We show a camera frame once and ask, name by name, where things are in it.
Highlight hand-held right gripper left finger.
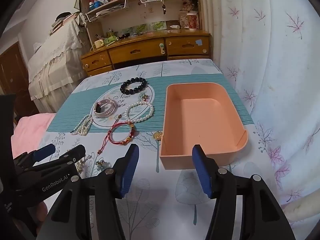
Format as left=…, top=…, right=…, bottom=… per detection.
left=37, top=144, right=140, bottom=240

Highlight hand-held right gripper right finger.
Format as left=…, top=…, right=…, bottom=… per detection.
left=192, top=144, right=298, bottom=240

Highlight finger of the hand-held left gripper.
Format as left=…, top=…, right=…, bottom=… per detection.
left=14, top=144, right=57, bottom=173
left=25, top=144, right=87, bottom=178

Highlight pale flower hair clip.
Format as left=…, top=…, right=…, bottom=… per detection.
left=96, top=159, right=110, bottom=170

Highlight pearl and green bead necklace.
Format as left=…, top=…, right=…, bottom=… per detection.
left=70, top=114, right=93, bottom=136

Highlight red string bracelet gold charms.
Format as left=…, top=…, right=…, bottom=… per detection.
left=98, top=114, right=137, bottom=155

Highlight white pearl bracelet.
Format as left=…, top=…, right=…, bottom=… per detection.
left=125, top=101, right=155, bottom=124

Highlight peach plastic tray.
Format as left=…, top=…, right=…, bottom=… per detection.
left=159, top=82, right=248, bottom=170

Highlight pink smartwatch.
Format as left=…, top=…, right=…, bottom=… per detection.
left=93, top=99, right=117, bottom=119

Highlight black bead bracelet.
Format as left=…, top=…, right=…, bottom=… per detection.
left=120, top=77, right=147, bottom=95

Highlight person's left hand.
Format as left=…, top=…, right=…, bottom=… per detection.
left=35, top=201, right=48, bottom=234

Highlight pink blanket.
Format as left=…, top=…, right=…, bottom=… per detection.
left=11, top=112, right=57, bottom=158

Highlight printed teal striped tablecloth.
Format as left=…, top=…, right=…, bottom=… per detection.
left=37, top=59, right=278, bottom=240

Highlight brown wooden door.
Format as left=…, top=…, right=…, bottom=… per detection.
left=0, top=41, right=30, bottom=117

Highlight small wooden desk drawer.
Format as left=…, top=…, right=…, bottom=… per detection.
left=82, top=52, right=112, bottom=68
left=86, top=66, right=114, bottom=77

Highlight white lace furniture cover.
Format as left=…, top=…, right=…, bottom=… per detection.
left=27, top=17, right=88, bottom=113

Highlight wide wooden desk drawer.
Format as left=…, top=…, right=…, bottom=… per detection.
left=109, top=41, right=165, bottom=62

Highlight wooden desk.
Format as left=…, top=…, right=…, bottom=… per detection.
left=81, top=30, right=212, bottom=77

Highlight wooden drawer with blue sticker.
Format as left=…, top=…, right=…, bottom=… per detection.
left=165, top=37, right=210, bottom=55

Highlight stack of books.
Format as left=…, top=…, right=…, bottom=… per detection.
left=49, top=15, right=75, bottom=35

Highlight white leaf print curtain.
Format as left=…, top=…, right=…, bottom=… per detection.
left=197, top=0, right=320, bottom=205

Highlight wooden desk hutch shelf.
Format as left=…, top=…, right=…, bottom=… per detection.
left=77, top=0, right=203, bottom=43

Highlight red patterned mug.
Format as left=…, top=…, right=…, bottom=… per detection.
left=186, top=12, right=200, bottom=31

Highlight group of cosmetic bottles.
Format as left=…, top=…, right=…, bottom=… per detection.
left=89, top=0, right=112, bottom=10

